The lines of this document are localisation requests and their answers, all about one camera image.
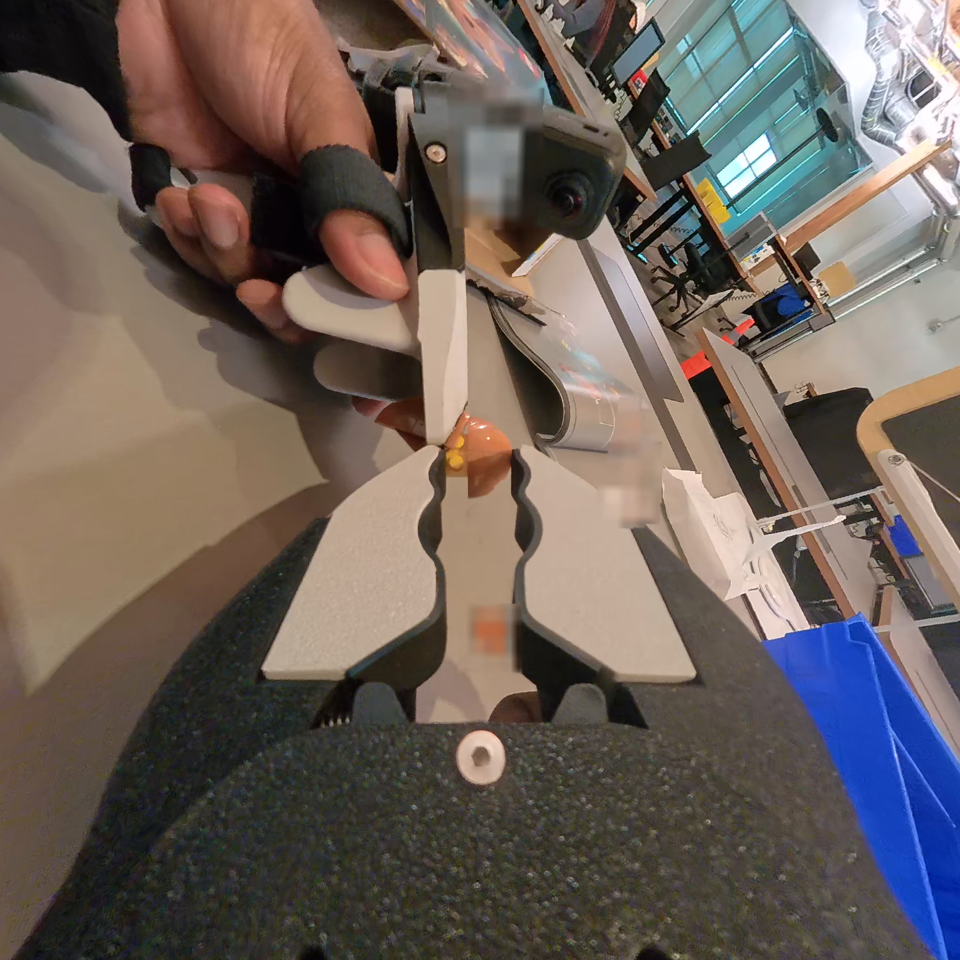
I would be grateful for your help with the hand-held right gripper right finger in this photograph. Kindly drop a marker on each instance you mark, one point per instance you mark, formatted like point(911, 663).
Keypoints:
point(593, 600)

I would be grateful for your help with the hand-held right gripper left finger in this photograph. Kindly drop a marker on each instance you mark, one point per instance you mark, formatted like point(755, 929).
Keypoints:
point(360, 585)

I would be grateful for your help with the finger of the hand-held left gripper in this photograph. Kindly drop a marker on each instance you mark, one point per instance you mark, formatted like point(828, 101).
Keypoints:
point(444, 345)
point(368, 375)

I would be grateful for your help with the brown curved brick piece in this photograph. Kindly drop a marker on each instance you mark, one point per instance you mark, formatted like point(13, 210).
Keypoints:
point(480, 450)

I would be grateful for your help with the grey desk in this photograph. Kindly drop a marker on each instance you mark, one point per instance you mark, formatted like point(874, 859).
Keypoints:
point(150, 450)

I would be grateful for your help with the person's left hand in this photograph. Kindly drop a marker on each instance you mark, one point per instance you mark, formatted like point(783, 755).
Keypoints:
point(225, 75)

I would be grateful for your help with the cardboard box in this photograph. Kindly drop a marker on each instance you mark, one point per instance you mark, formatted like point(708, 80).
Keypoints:
point(495, 38)

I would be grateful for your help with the grey instruction booklet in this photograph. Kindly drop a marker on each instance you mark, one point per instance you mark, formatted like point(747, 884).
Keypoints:
point(578, 390)

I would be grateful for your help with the light grey table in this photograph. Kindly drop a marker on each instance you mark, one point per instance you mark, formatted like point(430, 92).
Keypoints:
point(660, 345)

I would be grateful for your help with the row of blue plastic bins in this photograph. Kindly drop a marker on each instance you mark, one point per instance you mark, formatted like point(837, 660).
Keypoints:
point(885, 780)

